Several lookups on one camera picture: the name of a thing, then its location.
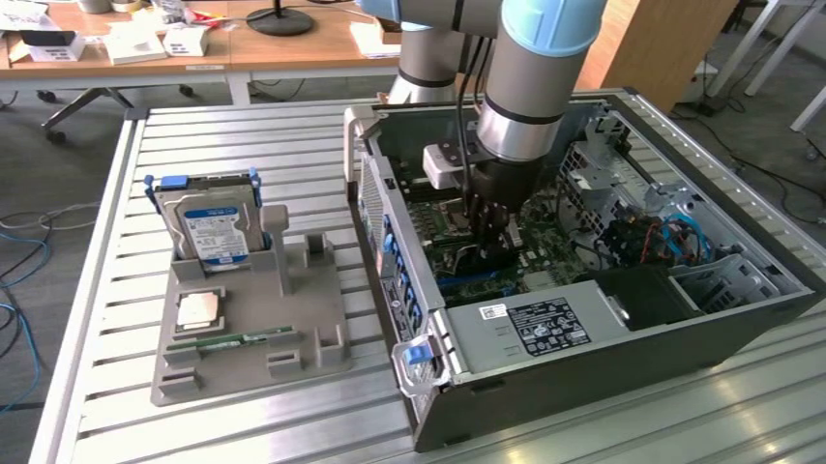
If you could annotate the grey power supply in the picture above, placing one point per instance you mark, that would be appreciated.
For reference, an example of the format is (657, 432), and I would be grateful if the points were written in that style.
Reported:
(504, 333)

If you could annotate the white papers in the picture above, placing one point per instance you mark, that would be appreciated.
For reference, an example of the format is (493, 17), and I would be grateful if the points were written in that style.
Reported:
(378, 46)

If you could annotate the white box with red button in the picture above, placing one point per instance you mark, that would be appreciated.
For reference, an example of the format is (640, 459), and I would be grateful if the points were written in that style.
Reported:
(703, 82)

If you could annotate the grey parts rack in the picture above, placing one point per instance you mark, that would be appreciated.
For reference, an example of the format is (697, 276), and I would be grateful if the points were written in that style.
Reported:
(258, 309)

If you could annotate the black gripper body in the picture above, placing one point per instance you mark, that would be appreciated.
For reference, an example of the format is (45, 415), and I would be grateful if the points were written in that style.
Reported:
(504, 181)

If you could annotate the brown cardboard box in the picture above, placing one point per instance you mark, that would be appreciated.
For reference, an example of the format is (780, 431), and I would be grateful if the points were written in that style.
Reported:
(390, 35)

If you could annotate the green RAM stick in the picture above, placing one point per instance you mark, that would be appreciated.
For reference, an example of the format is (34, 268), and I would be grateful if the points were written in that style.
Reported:
(226, 340)

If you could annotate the hard disk in blue carrier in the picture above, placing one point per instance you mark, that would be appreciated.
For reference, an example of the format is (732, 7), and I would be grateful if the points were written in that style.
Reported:
(210, 227)

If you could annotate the green motherboard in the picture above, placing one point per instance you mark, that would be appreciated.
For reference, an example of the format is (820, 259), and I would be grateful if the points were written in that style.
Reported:
(549, 241)

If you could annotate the metal disk bay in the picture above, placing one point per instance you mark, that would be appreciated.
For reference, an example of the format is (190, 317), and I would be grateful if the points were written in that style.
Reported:
(723, 285)

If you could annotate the wooden desk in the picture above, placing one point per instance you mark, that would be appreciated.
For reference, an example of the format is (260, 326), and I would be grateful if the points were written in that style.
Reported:
(290, 50)
(97, 70)

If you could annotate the white box with black lid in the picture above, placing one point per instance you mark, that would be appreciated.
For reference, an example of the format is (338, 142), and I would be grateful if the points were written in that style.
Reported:
(55, 48)

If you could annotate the blue case latch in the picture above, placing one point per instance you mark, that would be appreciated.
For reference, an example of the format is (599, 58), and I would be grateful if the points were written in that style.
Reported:
(417, 356)

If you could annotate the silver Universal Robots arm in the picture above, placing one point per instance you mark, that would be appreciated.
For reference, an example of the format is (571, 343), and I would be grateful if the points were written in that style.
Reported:
(529, 72)

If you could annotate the graphics card with black fan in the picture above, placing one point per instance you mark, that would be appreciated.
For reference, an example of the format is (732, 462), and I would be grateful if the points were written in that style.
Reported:
(465, 263)

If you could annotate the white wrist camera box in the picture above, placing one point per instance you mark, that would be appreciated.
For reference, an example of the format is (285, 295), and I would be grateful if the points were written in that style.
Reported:
(442, 169)

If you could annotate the small white labelled box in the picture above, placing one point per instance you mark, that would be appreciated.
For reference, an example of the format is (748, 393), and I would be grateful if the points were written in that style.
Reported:
(188, 42)

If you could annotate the open black PC case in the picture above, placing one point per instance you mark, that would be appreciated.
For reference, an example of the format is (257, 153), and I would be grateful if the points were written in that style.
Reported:
(581, 386)

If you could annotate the black plastic air duct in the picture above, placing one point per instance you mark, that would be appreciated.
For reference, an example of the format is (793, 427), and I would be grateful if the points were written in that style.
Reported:
(645, 299)

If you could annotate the black round lamp base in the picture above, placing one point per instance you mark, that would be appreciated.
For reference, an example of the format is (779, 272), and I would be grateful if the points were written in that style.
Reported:
(281, 23)

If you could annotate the grey cup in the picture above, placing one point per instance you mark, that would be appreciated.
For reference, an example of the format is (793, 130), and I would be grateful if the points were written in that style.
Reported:
(94, 6)

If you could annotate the white table frame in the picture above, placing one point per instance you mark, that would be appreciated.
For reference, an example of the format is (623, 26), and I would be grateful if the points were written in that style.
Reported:
(756, 38)

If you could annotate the perforated metal drive cage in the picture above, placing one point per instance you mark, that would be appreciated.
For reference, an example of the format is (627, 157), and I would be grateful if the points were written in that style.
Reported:
(595, 193)

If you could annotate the silver CPU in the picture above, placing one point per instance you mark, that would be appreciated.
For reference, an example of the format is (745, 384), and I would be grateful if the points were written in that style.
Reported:
(198, 310)

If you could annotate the flat white box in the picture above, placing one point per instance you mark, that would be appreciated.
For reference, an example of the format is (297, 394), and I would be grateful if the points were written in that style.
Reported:
(136, 46)

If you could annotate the CPU socket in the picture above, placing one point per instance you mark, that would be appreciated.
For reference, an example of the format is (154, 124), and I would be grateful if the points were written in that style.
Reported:
(452, 217)

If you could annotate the blue expansion slot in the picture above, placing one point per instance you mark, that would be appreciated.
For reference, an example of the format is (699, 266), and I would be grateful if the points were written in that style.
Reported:
(461, 281)

